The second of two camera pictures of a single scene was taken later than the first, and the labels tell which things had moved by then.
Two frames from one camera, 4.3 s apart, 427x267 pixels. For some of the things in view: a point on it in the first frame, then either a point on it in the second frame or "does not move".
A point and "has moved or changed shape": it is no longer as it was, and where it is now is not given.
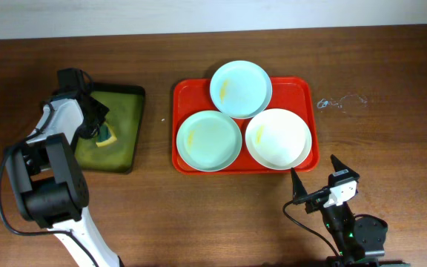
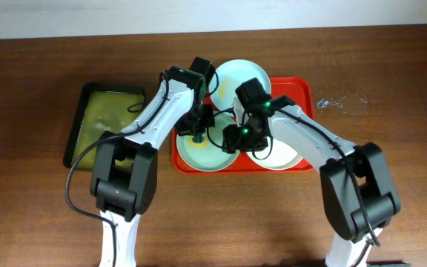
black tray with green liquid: (125, 103) does not move
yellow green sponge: (106, 135) has moved or changed shape
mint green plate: (209, 141) does not move
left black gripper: (95, 121) to (195, 124)
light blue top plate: (241, 89) does not move
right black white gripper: (313, 199) to (234, 140)
